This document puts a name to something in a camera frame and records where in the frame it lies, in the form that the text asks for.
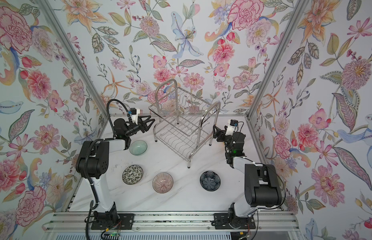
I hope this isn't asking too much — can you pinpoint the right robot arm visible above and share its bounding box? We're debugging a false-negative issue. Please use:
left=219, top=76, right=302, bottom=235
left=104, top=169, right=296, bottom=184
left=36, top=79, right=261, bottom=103
left=213, top=123, right=285, bottom=229

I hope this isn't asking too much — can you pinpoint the black white speckled bowl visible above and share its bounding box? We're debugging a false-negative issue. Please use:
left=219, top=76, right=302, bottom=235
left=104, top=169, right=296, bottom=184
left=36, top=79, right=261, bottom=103
left=122, top=165, right=144, bottom=185

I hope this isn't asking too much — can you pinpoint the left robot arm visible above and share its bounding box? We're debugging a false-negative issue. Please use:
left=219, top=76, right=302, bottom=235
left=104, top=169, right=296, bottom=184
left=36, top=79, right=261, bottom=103
left=75, top=114, right=155, bottom=225

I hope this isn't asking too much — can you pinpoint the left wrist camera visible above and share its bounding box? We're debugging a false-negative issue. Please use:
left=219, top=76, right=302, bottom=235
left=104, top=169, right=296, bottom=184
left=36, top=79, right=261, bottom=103
left=127, top=108, right=141, bottom=124

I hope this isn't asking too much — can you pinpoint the dark blue patterned bowl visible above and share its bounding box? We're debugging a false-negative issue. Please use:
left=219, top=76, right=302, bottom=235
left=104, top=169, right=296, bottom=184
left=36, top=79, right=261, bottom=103
left=200, top=171, right=221, bottom=192

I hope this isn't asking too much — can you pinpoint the green glass bowl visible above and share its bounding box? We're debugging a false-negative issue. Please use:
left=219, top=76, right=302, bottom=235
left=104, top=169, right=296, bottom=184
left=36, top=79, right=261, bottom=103
left=129, top=140, right=148, bottom=156

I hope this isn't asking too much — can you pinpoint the black corrugated cable hose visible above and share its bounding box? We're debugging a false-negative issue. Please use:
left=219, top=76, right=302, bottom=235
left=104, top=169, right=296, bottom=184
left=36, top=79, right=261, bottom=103
left=83, top=98, right=131, bottom=240

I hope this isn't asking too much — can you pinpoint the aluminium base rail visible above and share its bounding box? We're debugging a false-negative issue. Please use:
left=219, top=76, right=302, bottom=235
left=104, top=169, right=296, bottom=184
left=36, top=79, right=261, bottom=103
left=42, top=211, right=300, bottom=233

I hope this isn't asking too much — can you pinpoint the steel two-tier dish rack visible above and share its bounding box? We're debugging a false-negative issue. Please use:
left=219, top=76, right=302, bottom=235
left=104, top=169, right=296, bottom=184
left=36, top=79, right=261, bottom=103
left=149, top=79, right=221, bottom=168

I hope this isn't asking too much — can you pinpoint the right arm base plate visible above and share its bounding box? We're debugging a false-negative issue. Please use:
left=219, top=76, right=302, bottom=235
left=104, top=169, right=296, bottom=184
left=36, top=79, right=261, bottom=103
left=212, top=213, right=257, bottom=230

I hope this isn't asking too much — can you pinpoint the pink glass bowl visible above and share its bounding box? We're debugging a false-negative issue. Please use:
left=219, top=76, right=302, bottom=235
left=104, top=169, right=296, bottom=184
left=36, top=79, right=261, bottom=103
left=152, top=173, right=173, bottom=194

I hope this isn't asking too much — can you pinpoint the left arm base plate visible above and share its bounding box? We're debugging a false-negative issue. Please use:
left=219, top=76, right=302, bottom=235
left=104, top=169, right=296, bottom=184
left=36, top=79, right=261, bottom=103
left=91, top=213, right=135, bottom=230

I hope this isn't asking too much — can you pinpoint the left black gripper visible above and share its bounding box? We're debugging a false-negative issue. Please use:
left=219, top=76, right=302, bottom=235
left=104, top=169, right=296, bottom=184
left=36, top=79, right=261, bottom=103
left=123, top=117, right=154, bottom=139

